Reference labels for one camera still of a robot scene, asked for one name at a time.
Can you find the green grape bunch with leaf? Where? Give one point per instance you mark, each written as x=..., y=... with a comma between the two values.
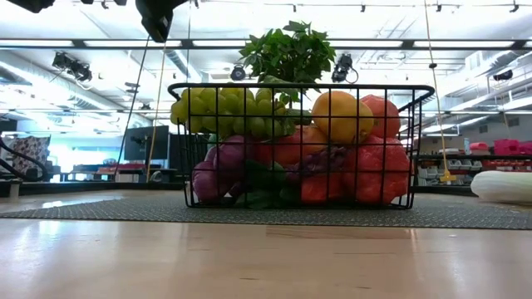
x=216, y=108

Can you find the red-orange mango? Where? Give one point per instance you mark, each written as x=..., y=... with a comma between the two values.
x=287, y=149

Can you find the yellow lemon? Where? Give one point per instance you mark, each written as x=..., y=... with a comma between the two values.
x=341, y=116

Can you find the orange fruit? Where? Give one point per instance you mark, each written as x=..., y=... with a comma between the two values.
x=386, y=114

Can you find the orange bell pepper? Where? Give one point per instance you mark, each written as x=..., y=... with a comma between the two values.
x=374, y=174

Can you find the white oblong vegetable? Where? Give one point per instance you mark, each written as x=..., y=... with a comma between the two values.
x=503, y=187

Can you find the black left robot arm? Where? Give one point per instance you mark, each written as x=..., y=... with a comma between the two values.
x=31, y=5

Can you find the black monitor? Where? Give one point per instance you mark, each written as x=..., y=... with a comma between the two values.
x=160, y=141

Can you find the green potted plant, black pot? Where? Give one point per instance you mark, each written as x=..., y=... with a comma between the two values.
x=291, y=54

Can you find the background work table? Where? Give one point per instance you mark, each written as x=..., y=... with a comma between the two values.
x=104, y=170

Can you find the floral patterned cushion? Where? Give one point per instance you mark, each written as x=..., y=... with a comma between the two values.
x=35, y=147

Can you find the grey woven placemat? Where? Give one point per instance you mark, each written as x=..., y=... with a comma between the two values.
x=124, y=212

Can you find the orange carrot with green top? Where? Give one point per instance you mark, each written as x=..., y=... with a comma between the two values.
x=320, y=189

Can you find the storage shelf with small bins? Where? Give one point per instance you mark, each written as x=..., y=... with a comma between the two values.
x=432, y=172

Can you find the blue bottle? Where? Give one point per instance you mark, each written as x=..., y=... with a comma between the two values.
x=467, y=146

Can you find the small red plastic bin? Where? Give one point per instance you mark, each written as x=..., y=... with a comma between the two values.
x=478, y=146

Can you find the large red plastic bin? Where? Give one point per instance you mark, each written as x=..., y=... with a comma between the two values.
x=506, y=147

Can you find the black double ceiling camera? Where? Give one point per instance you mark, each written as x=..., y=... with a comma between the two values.
x=70, y=66

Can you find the round black ceiling camera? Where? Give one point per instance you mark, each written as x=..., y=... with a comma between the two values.
x=237, y=73

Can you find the black metal rig frame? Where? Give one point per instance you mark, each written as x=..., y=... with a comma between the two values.
x=104, y=187

